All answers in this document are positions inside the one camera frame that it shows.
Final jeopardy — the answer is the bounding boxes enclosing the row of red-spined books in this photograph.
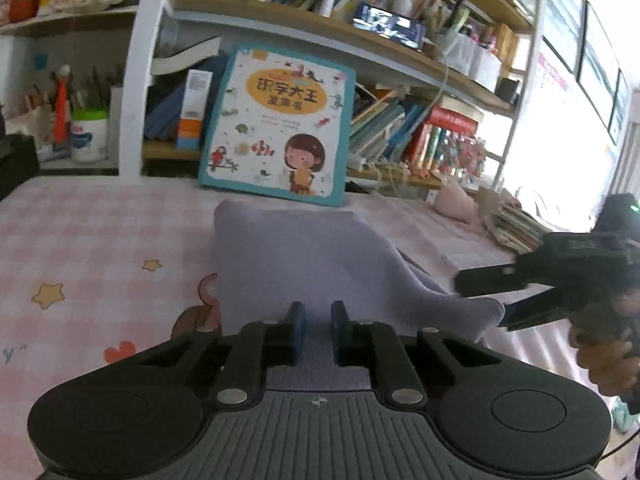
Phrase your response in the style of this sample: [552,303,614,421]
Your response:
[406,122,446,170]

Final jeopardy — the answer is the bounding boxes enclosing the teal bordered children's book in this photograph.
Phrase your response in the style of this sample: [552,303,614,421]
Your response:
[198,44,357,208]

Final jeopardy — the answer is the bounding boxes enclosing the white and orange carton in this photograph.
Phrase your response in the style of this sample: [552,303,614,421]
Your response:
[176,70,213,150]

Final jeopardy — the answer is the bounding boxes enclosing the person's right hand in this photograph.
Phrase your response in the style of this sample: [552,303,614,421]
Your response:
[567,302,640,401]

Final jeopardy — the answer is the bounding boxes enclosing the thick dark cover book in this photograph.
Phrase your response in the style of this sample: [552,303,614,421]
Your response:
[150,37,223,75]

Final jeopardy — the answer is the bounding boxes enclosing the red and white jar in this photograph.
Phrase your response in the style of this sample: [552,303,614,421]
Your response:
[10,0,39,24]

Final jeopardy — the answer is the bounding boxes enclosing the red tassel ornament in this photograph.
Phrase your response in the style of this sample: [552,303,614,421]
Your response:
[52,65,71,147]

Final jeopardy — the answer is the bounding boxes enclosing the pink wall chart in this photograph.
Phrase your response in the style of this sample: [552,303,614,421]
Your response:
[535,50,573,111]

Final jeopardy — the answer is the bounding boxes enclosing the colourful paper ornament cluster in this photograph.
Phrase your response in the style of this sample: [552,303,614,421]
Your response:
[440,132,488,184]

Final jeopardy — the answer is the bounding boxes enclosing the black phone with lit screen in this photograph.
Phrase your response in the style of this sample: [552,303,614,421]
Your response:
[352,2,429,50]

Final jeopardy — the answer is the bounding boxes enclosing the cream canvas pencil bag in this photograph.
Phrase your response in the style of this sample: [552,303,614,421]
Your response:
[0,105,53,137]

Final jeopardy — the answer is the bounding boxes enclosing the bundle of pencils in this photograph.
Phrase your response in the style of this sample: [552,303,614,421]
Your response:
[25,67,123,111]

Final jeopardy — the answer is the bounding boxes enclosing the purple and brown sweater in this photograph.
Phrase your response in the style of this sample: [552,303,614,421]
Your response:
[212,200,506,391]

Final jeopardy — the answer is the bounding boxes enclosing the small black box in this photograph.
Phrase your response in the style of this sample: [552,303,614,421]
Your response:
[497,77,521,106]

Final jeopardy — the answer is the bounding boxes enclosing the row of thin picture books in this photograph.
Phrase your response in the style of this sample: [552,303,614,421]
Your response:
[347,85,431,166]

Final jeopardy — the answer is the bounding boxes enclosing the row of blue books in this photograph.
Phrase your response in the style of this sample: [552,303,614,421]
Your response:
[145,57,228,141]

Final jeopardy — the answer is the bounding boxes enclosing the white tub pen holder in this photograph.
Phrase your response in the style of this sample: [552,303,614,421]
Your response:
[70,109,110,163]

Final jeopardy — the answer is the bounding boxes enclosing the translucent storage boxes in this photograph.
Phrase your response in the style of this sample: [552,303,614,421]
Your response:
[435,30,503,93]

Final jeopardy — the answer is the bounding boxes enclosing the white and wooden bookshelf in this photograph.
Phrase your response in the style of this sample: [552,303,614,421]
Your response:
[0,0,551,201]

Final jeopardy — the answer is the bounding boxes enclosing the stack of magazines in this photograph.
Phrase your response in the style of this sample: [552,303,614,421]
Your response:
[492,200,553,256]

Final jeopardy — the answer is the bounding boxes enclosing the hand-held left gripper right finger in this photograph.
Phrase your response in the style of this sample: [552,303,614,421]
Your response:
[330,300,506,406]

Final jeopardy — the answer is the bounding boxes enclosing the pink plush toy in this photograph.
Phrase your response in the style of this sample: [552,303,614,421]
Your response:
[434,184,478,222]

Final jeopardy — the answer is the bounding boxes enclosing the red flat book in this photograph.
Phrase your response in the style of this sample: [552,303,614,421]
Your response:
[427,106,481,133]

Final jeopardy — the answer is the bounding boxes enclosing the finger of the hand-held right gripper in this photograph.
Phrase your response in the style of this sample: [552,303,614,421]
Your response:
[500,287,588,332]
[454,255,556,297]

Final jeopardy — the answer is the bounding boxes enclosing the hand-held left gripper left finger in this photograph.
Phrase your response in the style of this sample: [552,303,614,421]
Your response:
[127,301,307,406]

